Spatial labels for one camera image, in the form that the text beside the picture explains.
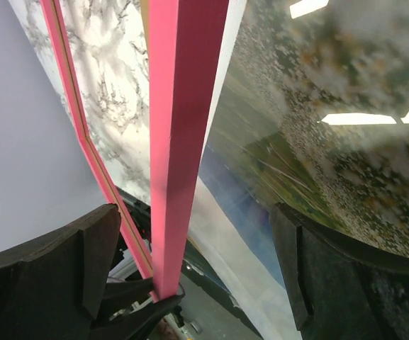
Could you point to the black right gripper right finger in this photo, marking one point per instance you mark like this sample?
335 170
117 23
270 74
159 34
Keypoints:
337 286

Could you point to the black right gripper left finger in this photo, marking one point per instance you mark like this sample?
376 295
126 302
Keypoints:
51 287

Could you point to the landscape photo print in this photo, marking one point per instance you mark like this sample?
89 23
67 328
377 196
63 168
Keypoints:
313 112

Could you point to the pink wooden picture frame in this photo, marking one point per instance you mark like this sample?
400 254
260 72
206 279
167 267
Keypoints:
184 46

